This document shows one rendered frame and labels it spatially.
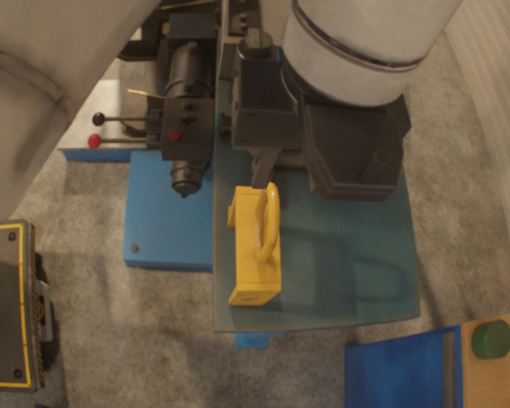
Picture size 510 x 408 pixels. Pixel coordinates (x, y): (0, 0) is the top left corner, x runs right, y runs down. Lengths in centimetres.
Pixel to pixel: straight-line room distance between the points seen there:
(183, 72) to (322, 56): 82
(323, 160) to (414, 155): 216
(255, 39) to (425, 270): 166
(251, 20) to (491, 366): 103
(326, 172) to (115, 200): 177
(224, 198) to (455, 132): 207
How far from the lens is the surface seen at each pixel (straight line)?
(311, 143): 23
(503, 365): 117
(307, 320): 76
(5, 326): 165
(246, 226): 61
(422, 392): 129
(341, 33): 21
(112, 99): 207
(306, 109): 25
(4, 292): 167
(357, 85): 23
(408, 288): 85
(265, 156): 36
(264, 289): 59
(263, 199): 56
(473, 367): 110
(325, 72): 23
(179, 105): 95
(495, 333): 106
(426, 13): 19
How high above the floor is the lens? 179
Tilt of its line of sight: 67 degrees down
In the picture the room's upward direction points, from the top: 18 degrees clockwise
